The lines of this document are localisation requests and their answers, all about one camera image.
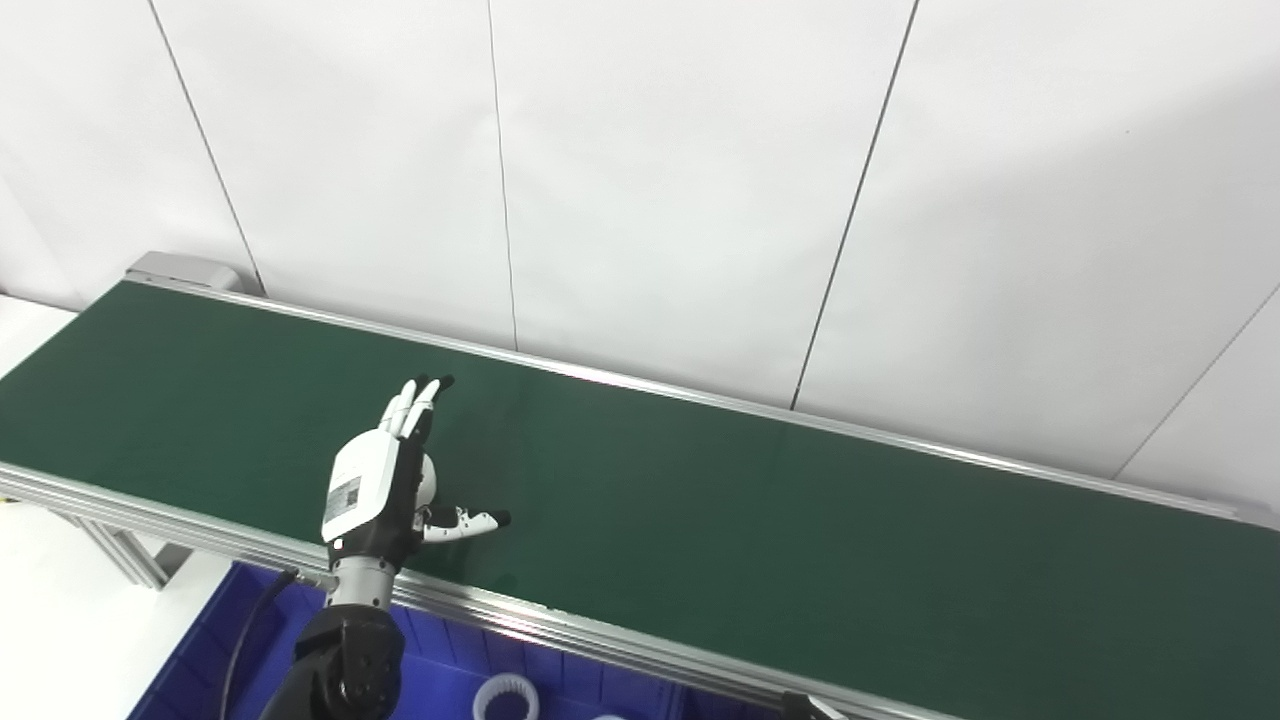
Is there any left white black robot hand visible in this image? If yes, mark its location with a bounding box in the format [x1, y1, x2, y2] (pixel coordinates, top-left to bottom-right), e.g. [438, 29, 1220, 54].
[320, 375, 512, 576]

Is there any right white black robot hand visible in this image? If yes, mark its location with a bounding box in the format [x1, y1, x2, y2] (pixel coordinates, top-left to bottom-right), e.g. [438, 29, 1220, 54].
[782, 691, 851, 720]

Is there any green conveyor belt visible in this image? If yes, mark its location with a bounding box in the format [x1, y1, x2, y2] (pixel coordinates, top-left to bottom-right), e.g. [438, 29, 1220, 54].
[0, 280, 1280, 720]
[0, 250, 1280, 720]

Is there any blue bin with white rings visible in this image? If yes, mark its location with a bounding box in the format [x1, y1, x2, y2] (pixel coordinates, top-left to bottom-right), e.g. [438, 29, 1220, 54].
[125, 560, 691, 720]

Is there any aluminium conveyor support leg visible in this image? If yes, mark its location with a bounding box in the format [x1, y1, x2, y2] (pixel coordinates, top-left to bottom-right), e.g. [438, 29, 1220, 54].
[45, 505, 191, 591]

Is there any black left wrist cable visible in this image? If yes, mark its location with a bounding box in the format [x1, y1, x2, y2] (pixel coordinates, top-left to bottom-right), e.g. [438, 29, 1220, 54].
[218, 568, 301, 720]

